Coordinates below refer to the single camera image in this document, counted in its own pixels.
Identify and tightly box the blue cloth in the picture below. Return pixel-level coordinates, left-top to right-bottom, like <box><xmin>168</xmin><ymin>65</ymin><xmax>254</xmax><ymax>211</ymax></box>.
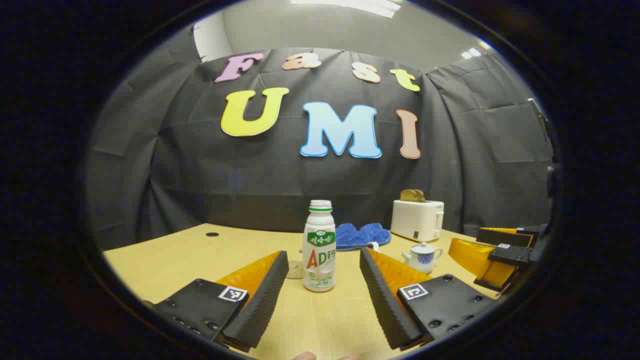
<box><xmin>335</xmin><ymin>223</ymin><xmax>392</xmax><ymax>252</ymax></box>

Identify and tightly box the white toaster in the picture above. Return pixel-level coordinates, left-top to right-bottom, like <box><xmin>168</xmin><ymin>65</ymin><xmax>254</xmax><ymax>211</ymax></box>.
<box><xmin>390</xmin><ymin>199</ymin><xmax>445</xmax><ymax>243</ymax></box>

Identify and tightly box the large ceiling light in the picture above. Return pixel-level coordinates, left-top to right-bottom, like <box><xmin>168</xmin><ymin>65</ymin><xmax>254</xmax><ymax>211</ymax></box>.
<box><xmin>290</xmin><ymin>0</ymin><xmax>402</xmax><ymax>19</ymax></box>

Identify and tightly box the black backdrop cloth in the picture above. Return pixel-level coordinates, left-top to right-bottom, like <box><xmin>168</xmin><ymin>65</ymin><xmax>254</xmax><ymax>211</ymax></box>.
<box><xmin>85</xmin><ymin>25</ymin><xmax>556</xmax><ymax>251</ymax></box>

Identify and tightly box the white water bottle green label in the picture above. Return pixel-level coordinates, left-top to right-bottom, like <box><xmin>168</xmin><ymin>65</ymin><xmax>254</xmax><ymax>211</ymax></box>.
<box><xmin>302</xmin><ymin>200</ymin><xmax>337</xmax><ymax>293</ymax></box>

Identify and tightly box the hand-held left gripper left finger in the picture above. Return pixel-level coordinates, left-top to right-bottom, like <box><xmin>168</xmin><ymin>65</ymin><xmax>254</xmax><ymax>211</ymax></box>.
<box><xmin>150</xmin><ymin>250</ymin><xmax>290</xmax><ymax>352</ymax></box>

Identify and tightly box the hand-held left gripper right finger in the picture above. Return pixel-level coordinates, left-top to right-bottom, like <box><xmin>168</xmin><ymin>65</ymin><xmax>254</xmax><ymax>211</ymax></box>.
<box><xmin>359</xmin><ymin>247</ymin><xmax>497</xmax><ymax>351</ymax></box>

